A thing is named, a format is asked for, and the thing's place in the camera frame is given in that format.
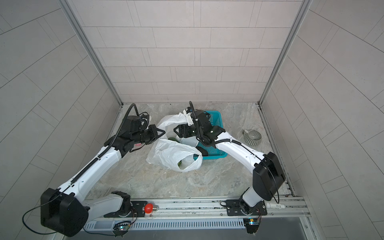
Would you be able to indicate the green circuit board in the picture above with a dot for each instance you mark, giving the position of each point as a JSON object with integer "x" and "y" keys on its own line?
{"x": 252, "y": 225}
{"x": 121, "y": 228}

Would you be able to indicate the green spotted fruit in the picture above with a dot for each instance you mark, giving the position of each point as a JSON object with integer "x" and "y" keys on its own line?
{"x": 173, "y": 139}

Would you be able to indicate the red emergency stop button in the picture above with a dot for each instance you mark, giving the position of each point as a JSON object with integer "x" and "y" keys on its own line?
{"x": 150, "y": 208}

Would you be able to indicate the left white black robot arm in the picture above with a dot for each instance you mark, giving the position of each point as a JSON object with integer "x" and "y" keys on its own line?
{"x": 65, "y": 209}

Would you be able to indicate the right green circuit board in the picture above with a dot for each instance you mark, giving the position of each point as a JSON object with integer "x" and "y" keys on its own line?
{"x": 252, "y": 225}

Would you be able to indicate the aluminium mounting rail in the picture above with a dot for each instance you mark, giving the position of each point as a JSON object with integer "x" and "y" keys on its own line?
{"x": 193, "y": 208}

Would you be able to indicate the white vent grille strip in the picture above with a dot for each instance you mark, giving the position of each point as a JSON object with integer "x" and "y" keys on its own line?
{"x": 170, "y": 224}

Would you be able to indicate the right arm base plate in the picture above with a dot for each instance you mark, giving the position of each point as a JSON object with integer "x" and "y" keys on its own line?
{"x": 232, "y": 207}

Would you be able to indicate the left green circuit board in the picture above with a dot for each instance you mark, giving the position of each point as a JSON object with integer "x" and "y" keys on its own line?
{"x": 121, "y": 228}

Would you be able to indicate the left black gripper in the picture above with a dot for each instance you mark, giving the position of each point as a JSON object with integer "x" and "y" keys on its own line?
{"x": 153, "y": 130}

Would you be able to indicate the teal plastic basket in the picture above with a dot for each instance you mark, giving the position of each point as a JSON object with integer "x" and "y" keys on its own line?
{"x": 214, "y": 152}

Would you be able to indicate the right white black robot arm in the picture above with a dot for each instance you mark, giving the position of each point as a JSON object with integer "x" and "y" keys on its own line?
{"x": 268, "y": 175}

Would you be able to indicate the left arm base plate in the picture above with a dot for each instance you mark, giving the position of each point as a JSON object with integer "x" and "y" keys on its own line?
{"x": 141, "y": 208}

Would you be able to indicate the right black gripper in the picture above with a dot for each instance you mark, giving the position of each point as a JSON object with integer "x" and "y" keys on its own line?
{"x": 182, "y": 127}

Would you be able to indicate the white plastic bag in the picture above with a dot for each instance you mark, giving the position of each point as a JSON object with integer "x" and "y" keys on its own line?
{"x": 180, "y": 157}

